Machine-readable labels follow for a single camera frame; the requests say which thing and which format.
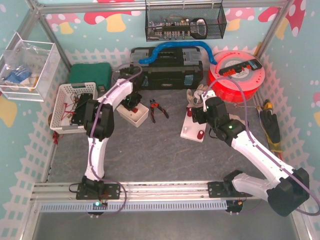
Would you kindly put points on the grey slotted cable duct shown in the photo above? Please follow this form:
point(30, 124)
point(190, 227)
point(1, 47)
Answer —
point(134, 206)

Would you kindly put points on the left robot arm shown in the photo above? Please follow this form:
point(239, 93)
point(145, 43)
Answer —
point(99, 122)

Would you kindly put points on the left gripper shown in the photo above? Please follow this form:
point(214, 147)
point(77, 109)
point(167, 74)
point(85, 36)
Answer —
point(132, 104)

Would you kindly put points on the black toolbox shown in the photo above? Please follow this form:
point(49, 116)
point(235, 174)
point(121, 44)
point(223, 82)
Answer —
point(175, 68)

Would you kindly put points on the white perforated basket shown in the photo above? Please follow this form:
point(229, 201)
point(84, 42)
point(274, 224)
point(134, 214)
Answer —
point(66, 103)

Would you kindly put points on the beige work glove rear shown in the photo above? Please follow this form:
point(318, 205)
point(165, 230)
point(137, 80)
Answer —
point(189, 95)

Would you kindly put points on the beige work glove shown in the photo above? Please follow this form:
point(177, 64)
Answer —
point(236, 117)
point(189, 95)

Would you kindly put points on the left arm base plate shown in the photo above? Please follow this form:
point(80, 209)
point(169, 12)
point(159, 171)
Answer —
point(98, 191)

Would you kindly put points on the red filament spool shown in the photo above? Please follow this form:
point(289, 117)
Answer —
point(248, 80)

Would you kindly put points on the white peg base plate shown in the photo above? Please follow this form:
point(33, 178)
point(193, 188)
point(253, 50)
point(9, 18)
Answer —
point(190, 129)

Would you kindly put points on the blue white gloves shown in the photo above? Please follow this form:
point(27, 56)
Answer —
point(19, 76)

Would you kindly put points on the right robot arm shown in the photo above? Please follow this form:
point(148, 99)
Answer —
point(284, 188)

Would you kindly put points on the solder wire spool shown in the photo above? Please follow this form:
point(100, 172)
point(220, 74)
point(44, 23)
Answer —
point(197, 97)

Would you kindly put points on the yellow handled tool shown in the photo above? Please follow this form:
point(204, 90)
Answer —
point(267, 105)

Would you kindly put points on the white spring tray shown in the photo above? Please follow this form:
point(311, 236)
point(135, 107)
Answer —
point(136, 119)

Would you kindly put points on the black box in basket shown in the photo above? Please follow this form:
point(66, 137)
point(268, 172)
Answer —
point(80, 109)

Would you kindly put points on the black rubber glove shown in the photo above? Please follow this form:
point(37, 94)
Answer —
point(271, 128)

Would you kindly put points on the beige work glove front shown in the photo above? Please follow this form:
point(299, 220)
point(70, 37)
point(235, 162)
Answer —
point(236, 117)

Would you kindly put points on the red large spring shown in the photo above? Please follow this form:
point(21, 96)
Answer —
point(189, 111)

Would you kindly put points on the black wire mesh basket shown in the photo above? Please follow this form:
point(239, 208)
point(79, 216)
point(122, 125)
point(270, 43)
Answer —
point(187, 22)

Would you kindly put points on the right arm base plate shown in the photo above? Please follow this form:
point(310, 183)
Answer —
point(221, 189)

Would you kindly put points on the clear acrylic wall box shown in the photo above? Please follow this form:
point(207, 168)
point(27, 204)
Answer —
point(28, 68)

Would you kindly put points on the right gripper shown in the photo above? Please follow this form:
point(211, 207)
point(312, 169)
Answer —
point(197, 115)

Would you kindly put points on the green plastic case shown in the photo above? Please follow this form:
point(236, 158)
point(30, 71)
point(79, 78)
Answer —
point(99, 73)

